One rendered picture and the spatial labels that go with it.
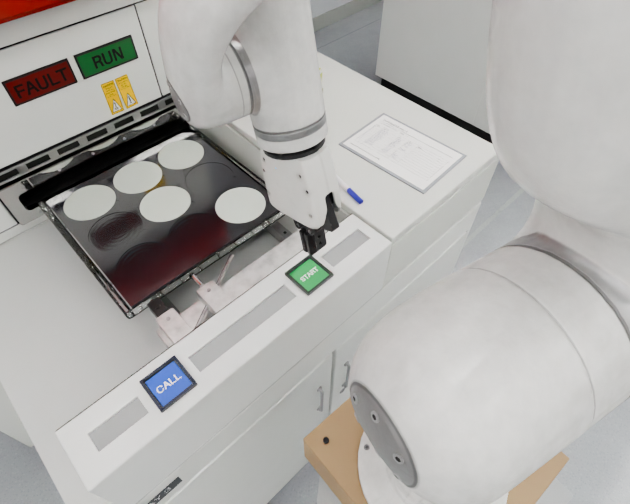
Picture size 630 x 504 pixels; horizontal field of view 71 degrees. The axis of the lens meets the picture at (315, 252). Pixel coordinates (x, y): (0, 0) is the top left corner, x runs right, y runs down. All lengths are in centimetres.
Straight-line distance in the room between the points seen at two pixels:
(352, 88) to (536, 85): 94
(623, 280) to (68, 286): 90
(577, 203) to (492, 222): 203
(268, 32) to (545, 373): 35
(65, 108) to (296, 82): 64
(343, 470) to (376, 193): 47
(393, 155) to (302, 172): 43
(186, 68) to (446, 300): 28
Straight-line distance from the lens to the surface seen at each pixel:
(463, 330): 25
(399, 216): 80
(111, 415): 67
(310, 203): 53
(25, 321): 99
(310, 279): 70
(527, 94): 18
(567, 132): 18
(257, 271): 82
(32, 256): 108
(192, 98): 43
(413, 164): 90
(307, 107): 48
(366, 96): 108
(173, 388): 65
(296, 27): 46
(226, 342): 67
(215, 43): 38
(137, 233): 91
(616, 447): 188
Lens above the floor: 154
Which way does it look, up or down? 52 degrees down
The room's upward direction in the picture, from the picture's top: straight up
